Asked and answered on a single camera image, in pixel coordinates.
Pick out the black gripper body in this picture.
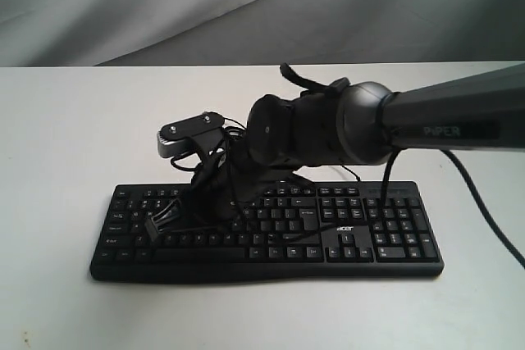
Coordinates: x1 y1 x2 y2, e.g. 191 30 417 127
180 138 287 223

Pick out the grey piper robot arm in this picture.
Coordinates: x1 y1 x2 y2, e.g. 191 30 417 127
145 64 524 240

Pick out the black acer keyboard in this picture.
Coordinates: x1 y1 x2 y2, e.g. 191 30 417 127
89 181 445 284

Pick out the grey fabric backdrop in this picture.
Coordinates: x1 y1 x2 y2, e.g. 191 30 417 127
1 0 524 66

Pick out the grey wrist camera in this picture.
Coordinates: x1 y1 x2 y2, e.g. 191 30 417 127
157 112 225 159

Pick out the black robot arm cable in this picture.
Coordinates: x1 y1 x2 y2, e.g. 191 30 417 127
381 148 525 269

